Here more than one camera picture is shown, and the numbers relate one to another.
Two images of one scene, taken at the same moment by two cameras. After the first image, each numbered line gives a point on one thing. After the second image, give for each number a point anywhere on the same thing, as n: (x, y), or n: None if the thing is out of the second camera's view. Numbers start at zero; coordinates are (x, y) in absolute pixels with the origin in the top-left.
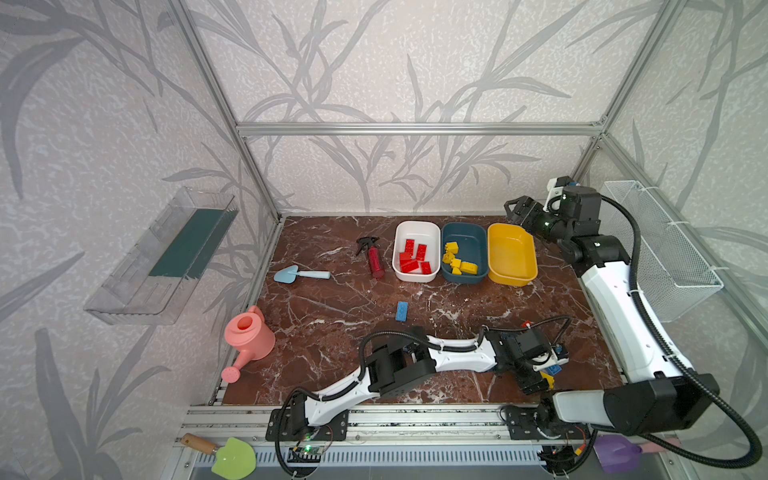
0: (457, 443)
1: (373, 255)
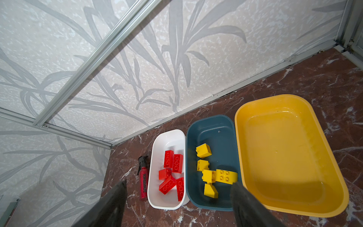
0: None
1: (142, 172)
